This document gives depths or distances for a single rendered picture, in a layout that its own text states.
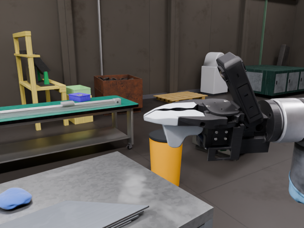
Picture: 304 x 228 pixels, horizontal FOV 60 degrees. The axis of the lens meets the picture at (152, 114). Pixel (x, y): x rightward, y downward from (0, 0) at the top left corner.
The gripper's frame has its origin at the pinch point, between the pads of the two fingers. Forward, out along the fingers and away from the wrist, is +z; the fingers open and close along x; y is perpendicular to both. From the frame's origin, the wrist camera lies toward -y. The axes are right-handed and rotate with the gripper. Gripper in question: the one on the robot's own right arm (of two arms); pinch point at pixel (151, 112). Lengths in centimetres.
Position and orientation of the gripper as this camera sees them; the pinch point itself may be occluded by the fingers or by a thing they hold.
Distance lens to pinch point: 41.5
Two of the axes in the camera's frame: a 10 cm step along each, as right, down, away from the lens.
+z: -9.9, 0.3, -1.1
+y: -0.1, 9.2, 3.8
